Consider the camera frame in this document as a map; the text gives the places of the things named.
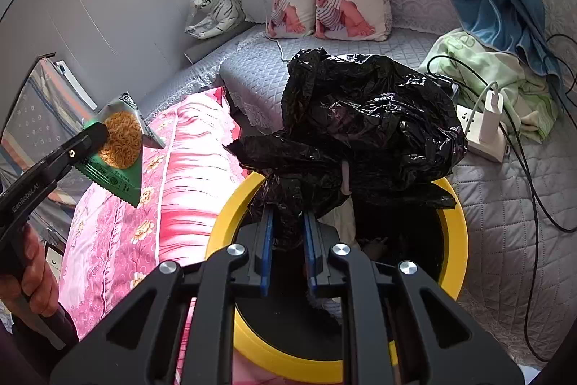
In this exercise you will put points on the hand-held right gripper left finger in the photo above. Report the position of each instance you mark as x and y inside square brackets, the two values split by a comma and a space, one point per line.
[267, 254]

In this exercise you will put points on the green snack packet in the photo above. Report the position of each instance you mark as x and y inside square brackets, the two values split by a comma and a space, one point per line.
[119, 141]

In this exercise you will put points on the person's left forearm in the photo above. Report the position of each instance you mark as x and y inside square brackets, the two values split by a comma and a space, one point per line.
[20, 349]

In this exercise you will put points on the striped sheet over wardrobe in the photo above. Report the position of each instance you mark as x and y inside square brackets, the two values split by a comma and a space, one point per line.
[31, 110]

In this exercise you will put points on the white low cabinet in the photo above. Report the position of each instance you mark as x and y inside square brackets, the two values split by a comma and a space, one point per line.
[55, 261]

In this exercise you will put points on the yellow round bin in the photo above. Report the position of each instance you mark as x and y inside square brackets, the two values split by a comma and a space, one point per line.
[450, 240]

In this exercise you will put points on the white tiger plush toy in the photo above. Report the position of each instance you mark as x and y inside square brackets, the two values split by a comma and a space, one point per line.
[216, 13]

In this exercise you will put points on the white power strip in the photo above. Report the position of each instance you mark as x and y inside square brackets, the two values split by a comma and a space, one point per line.
[473, 137]

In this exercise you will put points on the black plug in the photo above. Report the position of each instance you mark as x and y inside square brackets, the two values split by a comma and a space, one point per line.
[444, 83]

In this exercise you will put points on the pink floral blanket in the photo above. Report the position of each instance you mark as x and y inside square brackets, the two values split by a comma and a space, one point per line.
[180, 186]

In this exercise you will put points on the white foam net bundle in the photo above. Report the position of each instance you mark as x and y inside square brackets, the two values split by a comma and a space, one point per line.
[331, 306]

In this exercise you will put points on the white charger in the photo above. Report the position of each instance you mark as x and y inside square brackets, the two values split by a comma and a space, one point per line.
[491, 119]

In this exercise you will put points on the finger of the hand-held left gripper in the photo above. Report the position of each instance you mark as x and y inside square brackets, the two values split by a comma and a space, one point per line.
[76, 148]

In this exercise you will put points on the light green cloth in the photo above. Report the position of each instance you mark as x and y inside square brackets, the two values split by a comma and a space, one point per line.
[491, 74]

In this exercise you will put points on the grey quilted sofa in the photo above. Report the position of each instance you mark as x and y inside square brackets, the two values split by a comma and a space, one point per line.
[487, 209]

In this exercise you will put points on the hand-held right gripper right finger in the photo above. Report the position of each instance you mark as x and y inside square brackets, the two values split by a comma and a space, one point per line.
[309, 254]

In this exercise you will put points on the person's left hand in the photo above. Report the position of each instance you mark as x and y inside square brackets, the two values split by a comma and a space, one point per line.
[40, 276]

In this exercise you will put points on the black plastic bag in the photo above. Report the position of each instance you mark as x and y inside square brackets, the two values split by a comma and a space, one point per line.
[369, 119]

